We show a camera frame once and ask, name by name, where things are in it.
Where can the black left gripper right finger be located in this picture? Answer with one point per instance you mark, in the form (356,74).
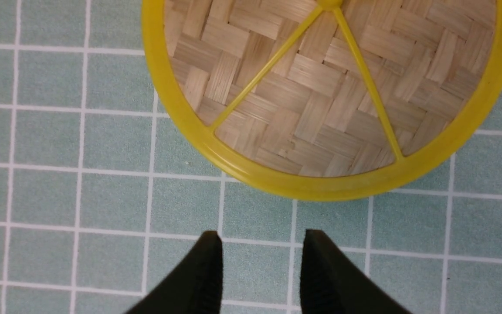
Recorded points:
(330,283)

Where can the green checkered tablecloth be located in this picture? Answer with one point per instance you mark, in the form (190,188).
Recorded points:
(101,196)

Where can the woven bamboo steamer lid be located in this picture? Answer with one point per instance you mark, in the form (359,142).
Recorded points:
(325,100)

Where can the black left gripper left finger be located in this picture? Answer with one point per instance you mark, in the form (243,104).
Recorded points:
(194,286)

